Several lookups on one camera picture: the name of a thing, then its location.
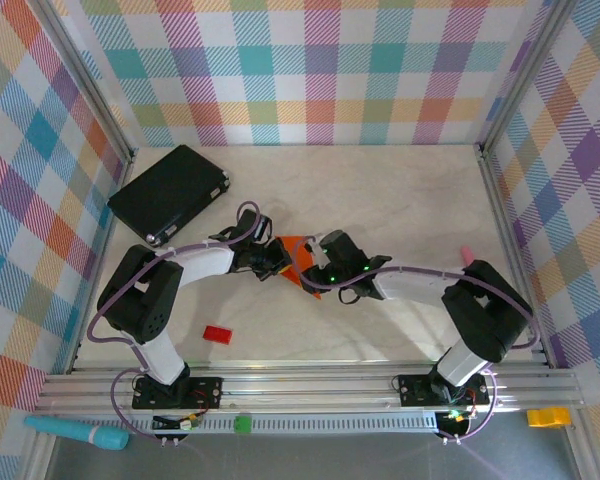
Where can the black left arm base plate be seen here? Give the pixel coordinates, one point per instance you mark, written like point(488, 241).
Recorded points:
point(205, 392)

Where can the yellow plastic block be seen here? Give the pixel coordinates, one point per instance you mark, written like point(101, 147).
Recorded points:
point(547, 417)

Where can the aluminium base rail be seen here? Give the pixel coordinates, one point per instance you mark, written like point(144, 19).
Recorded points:
point(305, 395)

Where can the aluminium frame post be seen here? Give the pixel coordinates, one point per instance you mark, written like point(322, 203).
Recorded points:
point(87, 85)
point(525, 75)

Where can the small pink object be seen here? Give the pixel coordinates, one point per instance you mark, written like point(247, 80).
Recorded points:
point(466, 254)

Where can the green plastic block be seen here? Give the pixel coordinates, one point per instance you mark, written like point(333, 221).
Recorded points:
point(242, 424)

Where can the red plastic block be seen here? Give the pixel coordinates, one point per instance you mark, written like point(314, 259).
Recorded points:
point(218, 335)

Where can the aluminium side rail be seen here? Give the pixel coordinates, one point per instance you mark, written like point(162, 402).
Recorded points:
point(92, 280)
point(505, 225)

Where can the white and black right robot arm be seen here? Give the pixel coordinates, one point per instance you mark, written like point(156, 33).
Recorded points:
point(415, 287)

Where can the teal cylinder with white band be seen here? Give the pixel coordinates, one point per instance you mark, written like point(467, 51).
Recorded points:
point(105, 438)

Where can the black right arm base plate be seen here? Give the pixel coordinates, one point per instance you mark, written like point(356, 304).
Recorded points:
point(415, 390)

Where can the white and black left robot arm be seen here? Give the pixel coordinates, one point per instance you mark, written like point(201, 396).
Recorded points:
point(205, 265)

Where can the black flat case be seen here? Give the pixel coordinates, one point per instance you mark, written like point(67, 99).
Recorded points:
point(165, 190)

